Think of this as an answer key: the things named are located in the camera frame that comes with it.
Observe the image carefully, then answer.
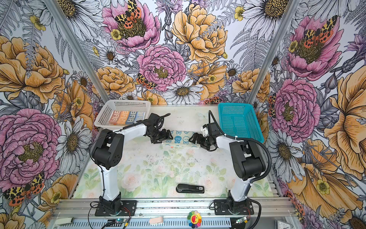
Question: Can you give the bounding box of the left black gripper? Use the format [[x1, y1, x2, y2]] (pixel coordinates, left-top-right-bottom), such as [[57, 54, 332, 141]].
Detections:
[[147, 127, 173, 144]]

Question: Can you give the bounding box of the blue patterned towel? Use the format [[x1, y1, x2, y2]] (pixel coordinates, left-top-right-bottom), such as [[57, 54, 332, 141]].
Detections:
[[162, 130, 200, 148]]

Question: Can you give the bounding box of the multicolour striped letter towel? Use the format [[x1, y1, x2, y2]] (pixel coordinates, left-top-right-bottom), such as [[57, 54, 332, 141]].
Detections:
[[109, 111, 146, 126]]

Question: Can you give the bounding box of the white plastic basket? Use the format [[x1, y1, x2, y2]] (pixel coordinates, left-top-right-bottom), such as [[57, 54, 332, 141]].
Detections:
[[94, 99, 151, 130]]

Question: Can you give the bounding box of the teal plastic basket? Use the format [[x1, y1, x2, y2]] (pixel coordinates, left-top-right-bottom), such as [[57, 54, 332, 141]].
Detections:
[[218, 103, 265, 143]]

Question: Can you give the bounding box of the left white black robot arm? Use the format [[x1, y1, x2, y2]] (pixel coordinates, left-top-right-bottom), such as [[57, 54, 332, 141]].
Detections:
[[90, 113, 173, 217]]

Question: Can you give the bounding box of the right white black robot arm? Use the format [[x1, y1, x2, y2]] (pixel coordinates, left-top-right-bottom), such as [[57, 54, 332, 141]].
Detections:
[[189, 123, 272, 215]]

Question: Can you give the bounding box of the black stapler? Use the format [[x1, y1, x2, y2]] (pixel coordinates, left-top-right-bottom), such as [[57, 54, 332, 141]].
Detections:
[[176, 184, 205, 194]]

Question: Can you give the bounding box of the colourful flower toy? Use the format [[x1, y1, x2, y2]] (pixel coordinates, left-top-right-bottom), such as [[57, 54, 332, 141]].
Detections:
[[187, 211, 202, 229]]

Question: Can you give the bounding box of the pink eraser block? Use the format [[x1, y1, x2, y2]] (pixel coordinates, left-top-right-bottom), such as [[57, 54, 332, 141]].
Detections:
[[149, 217, 164, 225]]

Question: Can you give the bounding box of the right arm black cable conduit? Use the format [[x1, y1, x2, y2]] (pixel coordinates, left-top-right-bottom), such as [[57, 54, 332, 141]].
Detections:
[[208, 110, 272, 229]]

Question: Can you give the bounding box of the aluminium front rail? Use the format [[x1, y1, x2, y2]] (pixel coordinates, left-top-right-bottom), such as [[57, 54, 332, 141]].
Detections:
[[51, 197, 295, 219]]

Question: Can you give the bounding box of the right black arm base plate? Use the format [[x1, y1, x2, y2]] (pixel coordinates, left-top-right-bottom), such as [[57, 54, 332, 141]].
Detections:
[[213, 199, 254, 216]]

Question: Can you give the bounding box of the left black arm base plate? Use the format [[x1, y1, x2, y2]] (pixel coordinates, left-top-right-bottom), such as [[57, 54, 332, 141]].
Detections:
[[95, 199, 137, 217]]

